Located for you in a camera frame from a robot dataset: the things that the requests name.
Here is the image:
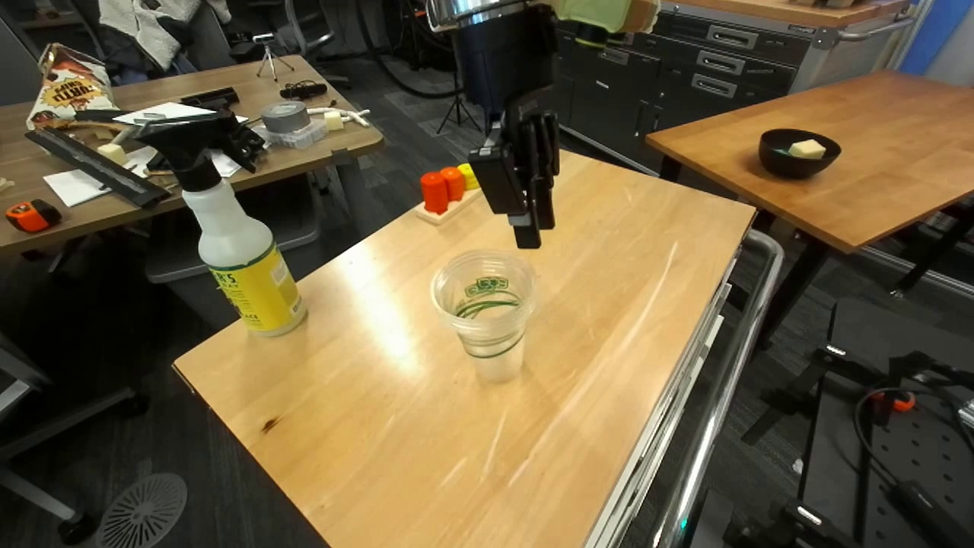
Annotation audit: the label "steel cart handle bar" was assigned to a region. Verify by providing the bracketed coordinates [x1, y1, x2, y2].
[650, 225, 788, 548]

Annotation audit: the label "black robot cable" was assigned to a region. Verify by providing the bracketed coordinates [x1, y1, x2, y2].
[352, 19, 481, 103]

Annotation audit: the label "white paper sheet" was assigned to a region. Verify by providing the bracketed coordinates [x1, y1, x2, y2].
[112, 101, 223, 130]

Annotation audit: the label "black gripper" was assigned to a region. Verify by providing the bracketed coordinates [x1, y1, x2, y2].
[456, 7, 562, 251]

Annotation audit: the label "white jacket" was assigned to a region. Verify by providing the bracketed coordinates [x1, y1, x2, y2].
[95, 0, 239, 74]

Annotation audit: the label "pale yellow food piece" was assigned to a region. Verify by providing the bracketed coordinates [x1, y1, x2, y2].
[786, 138, 830, 163]

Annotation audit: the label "black bowl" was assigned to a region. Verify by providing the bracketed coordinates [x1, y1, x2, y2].
[754, 125, 844, 181]

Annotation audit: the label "square wooden side table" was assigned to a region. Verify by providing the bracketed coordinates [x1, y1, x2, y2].
[646, 68, 974, 256]

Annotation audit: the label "small silver tripod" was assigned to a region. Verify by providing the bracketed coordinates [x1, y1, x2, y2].
[248, 27, 286, 84]

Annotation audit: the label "snack chips bag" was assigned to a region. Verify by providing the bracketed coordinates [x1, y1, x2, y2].
[24, 39, 120, 130]

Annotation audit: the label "grey round chair base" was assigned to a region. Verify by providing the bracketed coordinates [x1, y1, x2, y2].
[59, 468, 193, 548]

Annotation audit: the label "black remote control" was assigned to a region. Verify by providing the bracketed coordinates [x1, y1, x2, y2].
[277, 77, 331, 103]

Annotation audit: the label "black stand legs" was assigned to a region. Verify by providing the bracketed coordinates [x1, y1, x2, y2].
[740, 302, 974, 548]

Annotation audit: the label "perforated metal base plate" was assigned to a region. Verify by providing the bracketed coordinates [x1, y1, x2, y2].
[801, 405, 974, 548]

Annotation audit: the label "orange clamp handle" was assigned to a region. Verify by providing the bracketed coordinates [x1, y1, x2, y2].
[873, 389, 923, 420]

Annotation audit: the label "tall red-orange toy cylinder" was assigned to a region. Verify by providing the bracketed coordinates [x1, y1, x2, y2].
[417, 166, 454, 217]

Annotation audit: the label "white cable bundle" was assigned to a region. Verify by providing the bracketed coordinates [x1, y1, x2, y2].
[303, 103, 375, 135]

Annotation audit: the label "grey round container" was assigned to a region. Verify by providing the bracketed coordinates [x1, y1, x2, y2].
[258, 97, 318, 145]

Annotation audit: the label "small white paper note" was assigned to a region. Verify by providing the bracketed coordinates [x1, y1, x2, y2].
[41, 163, 112, 210]

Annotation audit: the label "long black bar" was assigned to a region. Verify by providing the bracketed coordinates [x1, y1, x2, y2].
[24, 128, 171, 210]

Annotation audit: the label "black drawer cabinet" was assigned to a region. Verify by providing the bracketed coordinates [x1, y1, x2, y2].
[558, 0, 923, 170]

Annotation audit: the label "flat black device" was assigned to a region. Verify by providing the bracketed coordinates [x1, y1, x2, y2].
[181, 84, 244, 111]

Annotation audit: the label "white spray bottle yellow label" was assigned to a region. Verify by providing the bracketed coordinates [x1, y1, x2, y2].
[120, 107, 310, 341]

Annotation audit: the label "orange tape measure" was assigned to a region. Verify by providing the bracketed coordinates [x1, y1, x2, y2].
[3, 198, 63, 237]

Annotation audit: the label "orange toy cylinder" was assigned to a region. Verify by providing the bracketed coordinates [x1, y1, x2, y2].
[441, 163, 470, 204]

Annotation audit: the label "long wooden office desk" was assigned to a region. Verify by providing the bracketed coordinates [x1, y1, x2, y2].
[0, 56, 391, 267]

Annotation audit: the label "wooden top tool cart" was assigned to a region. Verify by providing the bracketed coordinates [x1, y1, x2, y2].
[168, 150, 788, 548]

